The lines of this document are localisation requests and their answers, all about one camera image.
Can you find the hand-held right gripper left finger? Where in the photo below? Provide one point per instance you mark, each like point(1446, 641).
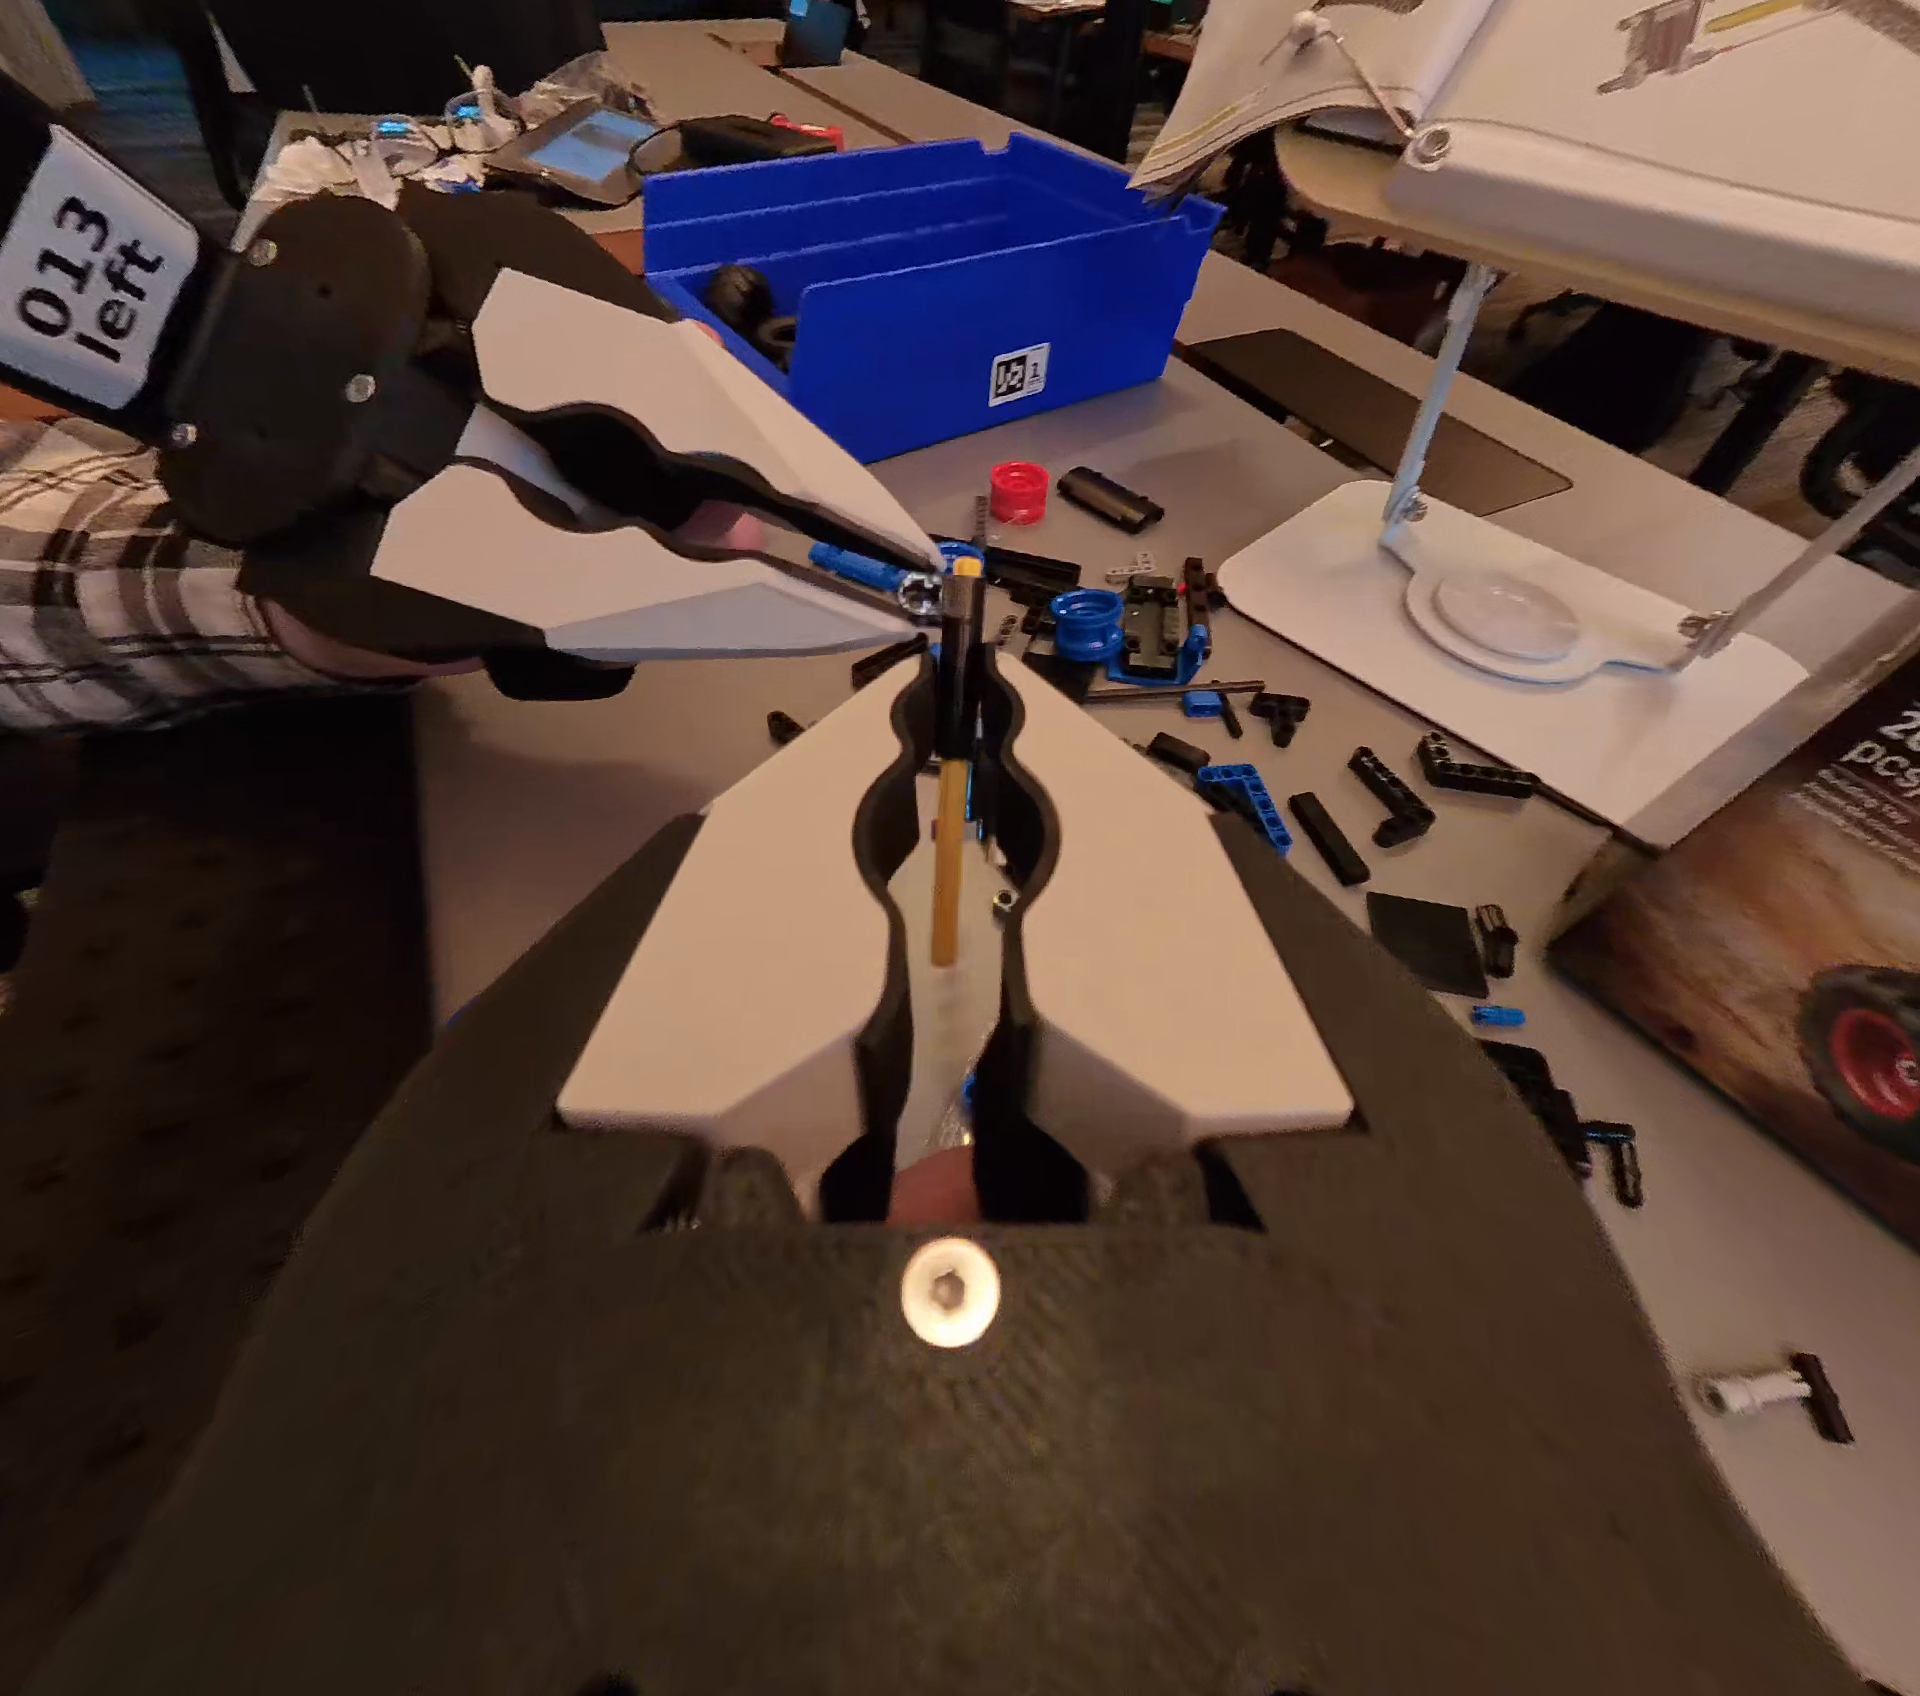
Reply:
point(719, 975)

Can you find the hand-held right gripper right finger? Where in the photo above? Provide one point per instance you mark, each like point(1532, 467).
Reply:
point(1187, 975)

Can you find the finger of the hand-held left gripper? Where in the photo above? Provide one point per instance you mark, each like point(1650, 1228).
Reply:
point(645, 362)
point(600, 594)

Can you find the yellow axle with black connector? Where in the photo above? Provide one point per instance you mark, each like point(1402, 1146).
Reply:
point(951, 856)

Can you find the small grey bush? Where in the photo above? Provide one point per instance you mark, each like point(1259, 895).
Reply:
point(920, 590)

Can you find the person's left forearm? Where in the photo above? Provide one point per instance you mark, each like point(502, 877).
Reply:
point(89, 617)

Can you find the grey desk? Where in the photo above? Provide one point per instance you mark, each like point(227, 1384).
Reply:
point(929, 482)

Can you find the person's left hand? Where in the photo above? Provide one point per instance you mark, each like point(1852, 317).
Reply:
point(346, 652)

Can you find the person's right hand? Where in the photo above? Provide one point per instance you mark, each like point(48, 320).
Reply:
point(935, 1194)

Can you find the black rubber tyre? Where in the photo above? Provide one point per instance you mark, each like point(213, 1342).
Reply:
point(780, 342)
point(738, 295)

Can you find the blue angled beam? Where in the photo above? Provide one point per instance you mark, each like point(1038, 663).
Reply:
point(1252, 811)

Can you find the pile of black and blue bricks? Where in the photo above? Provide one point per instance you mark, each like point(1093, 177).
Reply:
point(1327, 833)

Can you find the grey tablet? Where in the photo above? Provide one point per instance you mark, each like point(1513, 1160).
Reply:
point(578, 151)

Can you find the pile of white and blue scraps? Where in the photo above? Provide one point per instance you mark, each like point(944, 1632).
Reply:
point(406, 151)

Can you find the black square panel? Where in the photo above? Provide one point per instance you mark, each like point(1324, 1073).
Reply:
point(1426, 943)

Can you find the black power adapter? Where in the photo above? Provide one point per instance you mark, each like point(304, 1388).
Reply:
point(751, 140)

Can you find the blue storage bin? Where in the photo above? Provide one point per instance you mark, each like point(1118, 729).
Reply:
point(899, 375)

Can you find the blue curved panel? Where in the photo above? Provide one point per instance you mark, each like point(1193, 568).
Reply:
point(855, 562)

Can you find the long thin black axle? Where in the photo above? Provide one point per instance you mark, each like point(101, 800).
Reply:
point(1200, 685)

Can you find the small blue pin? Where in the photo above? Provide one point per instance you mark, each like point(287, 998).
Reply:
point(1498, 1016)

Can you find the blue wheel hub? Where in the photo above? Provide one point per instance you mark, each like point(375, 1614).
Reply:
point(947, 546)
point(1088, 627)

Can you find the red wheel hub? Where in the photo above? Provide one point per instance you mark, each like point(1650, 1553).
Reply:
point(1021, 492)

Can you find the black grooved block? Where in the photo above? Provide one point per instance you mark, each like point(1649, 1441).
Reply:
point(1110, 500)

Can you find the black dotted mat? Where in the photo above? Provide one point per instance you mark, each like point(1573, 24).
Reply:
point(180, 1127)

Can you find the black toy set box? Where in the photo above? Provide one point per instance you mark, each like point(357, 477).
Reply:
point(1769, 917)

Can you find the white pin with black connector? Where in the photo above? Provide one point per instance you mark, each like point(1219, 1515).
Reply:
point(1746, 1392)

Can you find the black chassis on blue frame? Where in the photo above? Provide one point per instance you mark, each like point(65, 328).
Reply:
point(1156, 629)

